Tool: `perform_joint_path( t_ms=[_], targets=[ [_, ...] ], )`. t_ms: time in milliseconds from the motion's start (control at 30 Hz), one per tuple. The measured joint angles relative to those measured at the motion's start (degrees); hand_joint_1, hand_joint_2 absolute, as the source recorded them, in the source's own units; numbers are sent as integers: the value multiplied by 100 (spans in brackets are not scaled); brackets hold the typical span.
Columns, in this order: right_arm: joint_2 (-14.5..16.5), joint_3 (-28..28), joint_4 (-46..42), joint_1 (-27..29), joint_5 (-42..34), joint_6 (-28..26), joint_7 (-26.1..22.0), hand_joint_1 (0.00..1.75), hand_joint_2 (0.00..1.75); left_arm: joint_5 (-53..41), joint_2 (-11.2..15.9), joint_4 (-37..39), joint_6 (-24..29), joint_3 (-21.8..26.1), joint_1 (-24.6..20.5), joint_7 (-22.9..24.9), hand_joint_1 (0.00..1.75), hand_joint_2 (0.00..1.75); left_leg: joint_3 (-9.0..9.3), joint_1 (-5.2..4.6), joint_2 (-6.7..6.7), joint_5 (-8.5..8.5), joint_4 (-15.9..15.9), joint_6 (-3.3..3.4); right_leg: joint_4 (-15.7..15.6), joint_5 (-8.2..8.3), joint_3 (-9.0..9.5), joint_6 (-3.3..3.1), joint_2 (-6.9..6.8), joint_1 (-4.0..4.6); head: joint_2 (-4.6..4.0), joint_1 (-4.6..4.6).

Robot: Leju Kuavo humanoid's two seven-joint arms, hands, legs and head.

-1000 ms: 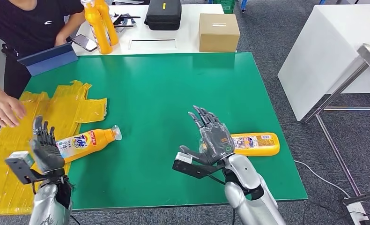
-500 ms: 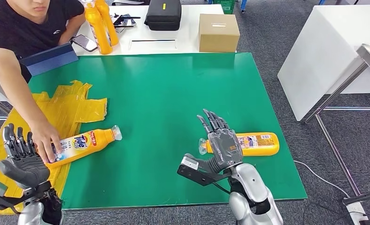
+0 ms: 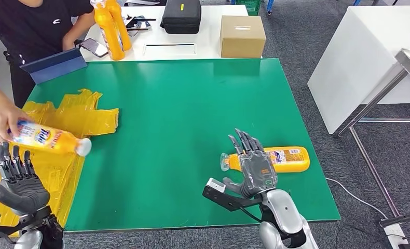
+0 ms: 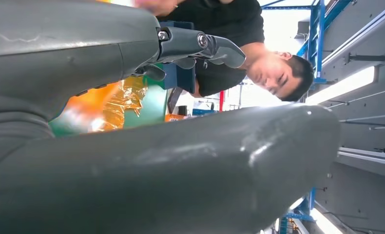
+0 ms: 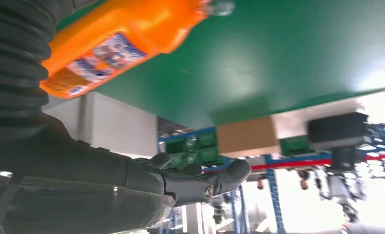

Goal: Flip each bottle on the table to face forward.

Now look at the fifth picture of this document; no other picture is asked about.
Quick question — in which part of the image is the white panel desk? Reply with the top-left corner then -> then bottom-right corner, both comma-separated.
42,91 -> 158,159

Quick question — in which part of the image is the green plastic crate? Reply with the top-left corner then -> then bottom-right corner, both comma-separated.
165,132 -> 226,169
280,136 -> 314,157

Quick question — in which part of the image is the brown cardboard box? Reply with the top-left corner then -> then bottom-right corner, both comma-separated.
216,116 -> 280,159

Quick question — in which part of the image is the blue steel rack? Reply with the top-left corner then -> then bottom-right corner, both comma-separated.
157,124 -> 385,234

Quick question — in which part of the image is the white table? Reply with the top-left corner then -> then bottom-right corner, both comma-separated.
271,98 -> 366,139

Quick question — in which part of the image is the black carrying case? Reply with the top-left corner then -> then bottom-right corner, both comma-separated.
307,112 -> 371,151

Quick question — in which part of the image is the red steel post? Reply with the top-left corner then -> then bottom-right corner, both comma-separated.
204,151 -> 385,174

